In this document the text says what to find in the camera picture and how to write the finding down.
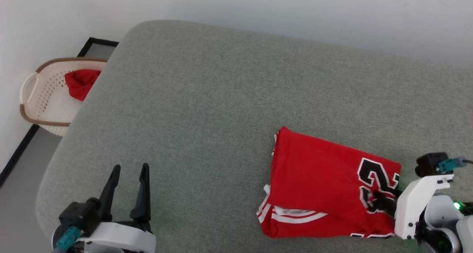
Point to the teal left camera connector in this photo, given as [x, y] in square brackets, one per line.
[68, 238]

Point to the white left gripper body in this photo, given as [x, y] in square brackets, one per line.
[118, 240]

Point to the teal camera connector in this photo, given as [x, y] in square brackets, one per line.
[451, 165]
[68, 238]

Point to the teal right camera connector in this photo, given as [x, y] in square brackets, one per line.
[451, 165]

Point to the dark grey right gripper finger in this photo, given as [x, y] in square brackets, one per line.
[387, 203]

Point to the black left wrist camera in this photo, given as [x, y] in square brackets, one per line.
[79, 214]

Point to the red and white basketball jersey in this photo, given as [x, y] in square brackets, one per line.
[317, 179]

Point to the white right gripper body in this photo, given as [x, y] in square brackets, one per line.
[412, 205]

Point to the black floor frame strip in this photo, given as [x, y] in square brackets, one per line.
[103, 42]

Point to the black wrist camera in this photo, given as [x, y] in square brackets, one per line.
[428, 164]
[79, 214]

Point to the white plastic laundry basket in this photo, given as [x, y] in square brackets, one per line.
[48, 105]

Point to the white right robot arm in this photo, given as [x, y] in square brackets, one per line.
[443, 219]

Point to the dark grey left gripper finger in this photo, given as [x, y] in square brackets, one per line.
[143, 201]
[108, 197]

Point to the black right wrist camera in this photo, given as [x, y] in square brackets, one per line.
[428, 164]

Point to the crumpled red cloth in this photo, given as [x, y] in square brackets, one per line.
[81, 83]

